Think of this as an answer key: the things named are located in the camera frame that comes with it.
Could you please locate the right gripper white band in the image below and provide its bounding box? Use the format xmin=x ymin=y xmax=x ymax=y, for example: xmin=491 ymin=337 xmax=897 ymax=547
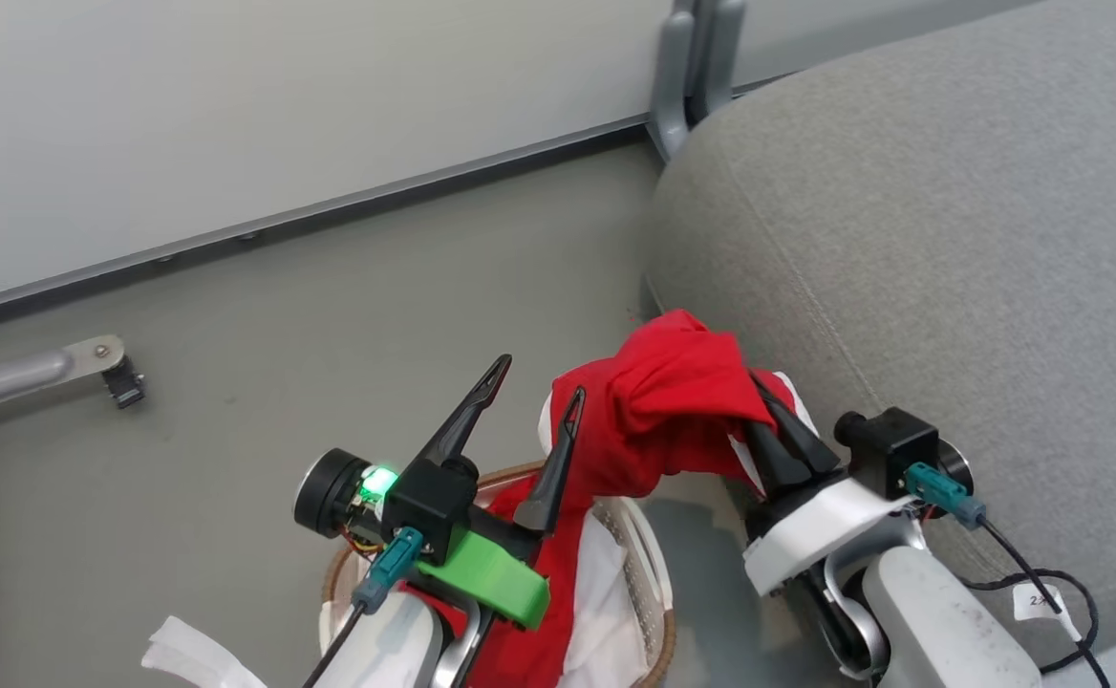
xmin=743 ymin=374 xmax=918 ymax=599

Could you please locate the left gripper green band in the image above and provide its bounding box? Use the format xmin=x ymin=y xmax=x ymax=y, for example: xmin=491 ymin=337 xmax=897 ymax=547
xmin=412 ymin=355 xmax=587 ymax=631

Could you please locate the red garment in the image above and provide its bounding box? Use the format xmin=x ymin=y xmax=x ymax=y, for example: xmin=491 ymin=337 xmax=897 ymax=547
xmin=403 ymin=308 xmax=798 ymax=688

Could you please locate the white basket with wooden rim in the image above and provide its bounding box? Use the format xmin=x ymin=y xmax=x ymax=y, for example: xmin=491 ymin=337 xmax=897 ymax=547
xmin=321 ymin=462 xmax=676 ymax=688

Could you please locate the grey fabric sofa seat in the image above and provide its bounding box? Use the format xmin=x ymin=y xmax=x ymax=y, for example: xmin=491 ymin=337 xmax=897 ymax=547
xmin=644 ymin=0 xmax=1116 ymax=670

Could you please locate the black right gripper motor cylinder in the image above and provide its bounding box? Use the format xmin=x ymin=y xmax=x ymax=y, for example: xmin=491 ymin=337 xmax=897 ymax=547
xmin=936 ymin=441 xmax=976 ymax=499

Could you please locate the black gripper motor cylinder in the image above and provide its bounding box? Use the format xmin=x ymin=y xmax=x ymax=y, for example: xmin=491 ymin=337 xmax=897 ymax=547
xmin=936 ymin=441 xmax=976 ymax=499
xmin=292 ymin=447 xmax=389 ymax=542

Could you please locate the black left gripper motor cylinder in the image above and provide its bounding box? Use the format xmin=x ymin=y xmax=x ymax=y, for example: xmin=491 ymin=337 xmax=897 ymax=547
xmin=292 ymin=447 xmax=389 ymax=542

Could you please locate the white crumpled cloth piece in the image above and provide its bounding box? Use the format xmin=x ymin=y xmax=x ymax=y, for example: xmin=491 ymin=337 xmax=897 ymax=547
xmin=141 ymin=615 xmax=268 ymax=688

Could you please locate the small black foot block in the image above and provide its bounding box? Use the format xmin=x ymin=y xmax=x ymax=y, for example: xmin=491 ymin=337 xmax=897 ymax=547
xmin=101 ymin=357 xmax=147 ymax=411

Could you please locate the grey metal bar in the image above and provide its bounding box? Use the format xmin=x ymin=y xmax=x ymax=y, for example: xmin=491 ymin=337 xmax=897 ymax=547
xmin=0 ymin=333 xmax=127 ymax=423

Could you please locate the right black cable teal plug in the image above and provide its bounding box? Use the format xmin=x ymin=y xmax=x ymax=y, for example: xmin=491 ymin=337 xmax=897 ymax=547
xmin=905 ymin=462 xmax=1113 ymax=688

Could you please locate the black cable teal plug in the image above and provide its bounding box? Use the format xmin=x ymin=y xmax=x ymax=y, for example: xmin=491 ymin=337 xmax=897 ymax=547
xmin=302 ymin=526 xmax=425 ymax=688
xmin=905 ymin=462 xmax=1113 ymax=688

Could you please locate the left black cable teal plug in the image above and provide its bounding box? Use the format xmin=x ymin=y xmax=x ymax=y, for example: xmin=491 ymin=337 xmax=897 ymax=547
xmin=302 ymin=526 xmax=425 ymax=688

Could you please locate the white cable label tag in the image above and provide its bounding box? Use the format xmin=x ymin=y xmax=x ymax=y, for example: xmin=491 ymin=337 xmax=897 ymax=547
xmin=1011 ymin=582 xmax=1083 ymax=643

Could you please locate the dark wall baseboard strip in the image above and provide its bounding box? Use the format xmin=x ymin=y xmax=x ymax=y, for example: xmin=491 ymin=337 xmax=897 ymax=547
xmin=0 ymin=72 xmax=793 ymax=337

